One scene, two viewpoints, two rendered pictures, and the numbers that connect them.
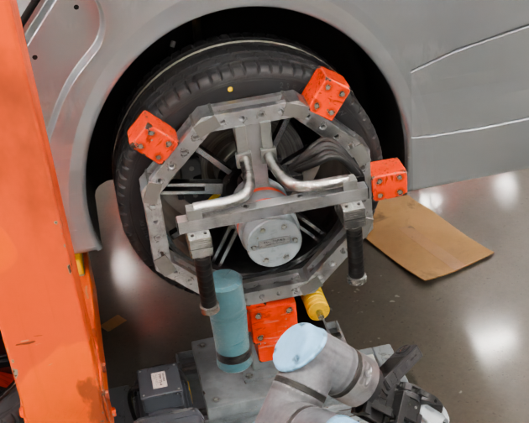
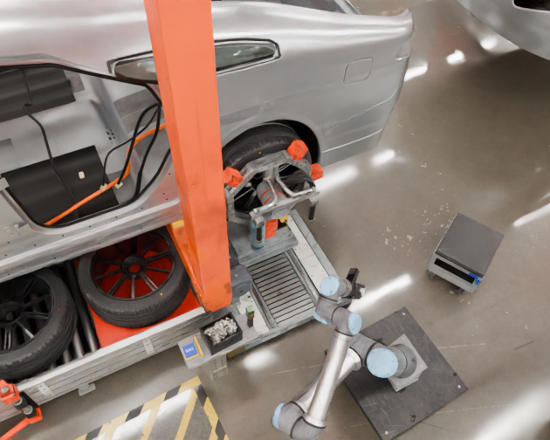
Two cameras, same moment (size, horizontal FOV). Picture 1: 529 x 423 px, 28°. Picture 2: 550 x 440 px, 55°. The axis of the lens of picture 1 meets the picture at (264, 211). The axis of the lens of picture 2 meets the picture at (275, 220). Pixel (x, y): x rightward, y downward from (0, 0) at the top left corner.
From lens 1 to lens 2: 134 cm
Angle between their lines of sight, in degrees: 26
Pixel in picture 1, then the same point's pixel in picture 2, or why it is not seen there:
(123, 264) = not seen: hidden behind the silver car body
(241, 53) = (260, 133)
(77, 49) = not seen: hidden behind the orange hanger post
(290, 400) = (329, 305)
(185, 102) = (243, 160)
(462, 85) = (342, 132)
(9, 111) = (217, 216)
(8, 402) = (174, 278)
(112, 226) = not seen: hidden behind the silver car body
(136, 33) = (224, 139)
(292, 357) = (329, 291)
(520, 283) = (337, 169)
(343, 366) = (343, 289)
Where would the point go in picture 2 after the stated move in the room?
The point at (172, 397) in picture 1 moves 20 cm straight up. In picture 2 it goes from (233, 261) to (232, 244)
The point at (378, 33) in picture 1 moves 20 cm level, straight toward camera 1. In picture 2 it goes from (315, 120) to (323, 147)
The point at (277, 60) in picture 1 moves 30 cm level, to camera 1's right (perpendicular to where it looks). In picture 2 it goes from (276, 136) to (326, 126)
